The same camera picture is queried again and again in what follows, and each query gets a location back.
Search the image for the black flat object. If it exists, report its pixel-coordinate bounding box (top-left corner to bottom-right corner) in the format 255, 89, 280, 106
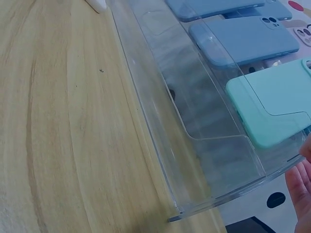
225, 216, 276, 233

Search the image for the person's right hand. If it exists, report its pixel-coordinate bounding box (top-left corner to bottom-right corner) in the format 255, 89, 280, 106
284, 133, 311, 233

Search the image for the pink phone case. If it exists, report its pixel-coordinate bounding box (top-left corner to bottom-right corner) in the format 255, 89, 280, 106
263, 19, 311, 68

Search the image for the white rounded object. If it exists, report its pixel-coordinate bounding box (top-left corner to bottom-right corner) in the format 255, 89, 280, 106
85, 0, 107, 14

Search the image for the mint green phone case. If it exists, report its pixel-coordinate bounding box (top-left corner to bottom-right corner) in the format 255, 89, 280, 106
225, 57, 311, 150

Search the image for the clear plastic organizer box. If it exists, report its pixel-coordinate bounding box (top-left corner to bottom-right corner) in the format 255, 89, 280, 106
106, 0, 311, 223

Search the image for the blue phone case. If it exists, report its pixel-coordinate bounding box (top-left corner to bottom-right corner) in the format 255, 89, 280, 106
189, 16, 300, 69
165, 0, 265, 23
222, 0, 293, 21

